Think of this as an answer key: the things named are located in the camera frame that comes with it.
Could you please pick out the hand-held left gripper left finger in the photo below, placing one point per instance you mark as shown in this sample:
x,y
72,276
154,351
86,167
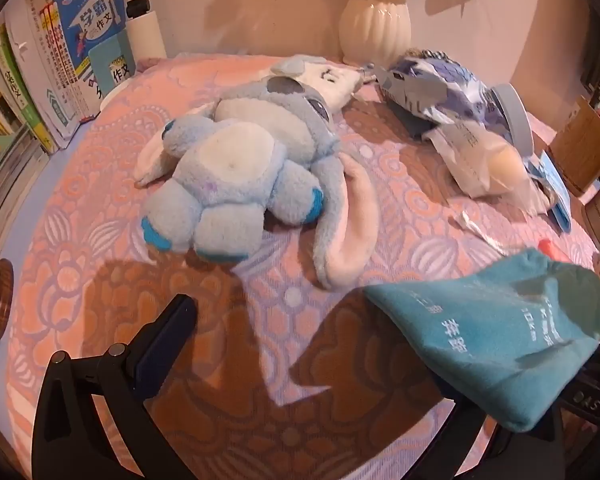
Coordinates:
x,y
150,360

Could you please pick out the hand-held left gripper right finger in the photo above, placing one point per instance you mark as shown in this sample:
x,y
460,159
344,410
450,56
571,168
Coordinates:
x,y
459,426

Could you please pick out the teal cloth bag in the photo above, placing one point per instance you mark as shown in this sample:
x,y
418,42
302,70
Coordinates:
x,y
480,340

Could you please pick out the light blue plush toy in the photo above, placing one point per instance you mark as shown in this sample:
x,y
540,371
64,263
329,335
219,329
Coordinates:
x,y
220,195

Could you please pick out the white plastic packet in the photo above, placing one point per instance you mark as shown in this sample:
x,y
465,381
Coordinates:
x,y
465,160

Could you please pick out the grey long-eared plush toy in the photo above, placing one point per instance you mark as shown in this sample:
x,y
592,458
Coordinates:
x,y
280,110

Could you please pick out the blue and white patterned packet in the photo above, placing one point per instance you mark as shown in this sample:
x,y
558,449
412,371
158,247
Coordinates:
x,y
440,90

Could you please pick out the pink patterned blanket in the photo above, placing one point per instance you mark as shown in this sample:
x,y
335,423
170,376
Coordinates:
x,y
105,220

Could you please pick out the small orange tube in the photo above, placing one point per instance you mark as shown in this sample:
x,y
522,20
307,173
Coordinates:
x,y
547,251

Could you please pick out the clear crumpled wrapper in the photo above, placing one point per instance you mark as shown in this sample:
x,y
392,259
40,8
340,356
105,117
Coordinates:
x,y
472,225

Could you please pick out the blue flat packet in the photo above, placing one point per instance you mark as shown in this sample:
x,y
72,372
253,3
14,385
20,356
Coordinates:
x,y
555,190

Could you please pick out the stack of flat books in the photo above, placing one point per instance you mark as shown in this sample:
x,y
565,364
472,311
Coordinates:
x,y
0,160

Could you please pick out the wooden pen holder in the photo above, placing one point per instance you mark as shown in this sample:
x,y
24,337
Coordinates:
x,y
585,150

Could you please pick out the grey round lid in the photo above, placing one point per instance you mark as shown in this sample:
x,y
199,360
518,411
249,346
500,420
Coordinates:
x,y
517,120

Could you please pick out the row of upright books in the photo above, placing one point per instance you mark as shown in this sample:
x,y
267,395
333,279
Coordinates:
x,y
55,60

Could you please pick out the white desk lamp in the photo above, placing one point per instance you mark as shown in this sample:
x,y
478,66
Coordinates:
x,y
145,35

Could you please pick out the dark striped cloth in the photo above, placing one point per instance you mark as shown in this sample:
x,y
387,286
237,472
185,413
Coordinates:
x,y
422,53

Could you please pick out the white ribbed vase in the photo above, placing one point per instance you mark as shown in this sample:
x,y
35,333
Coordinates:
x,y
375,25

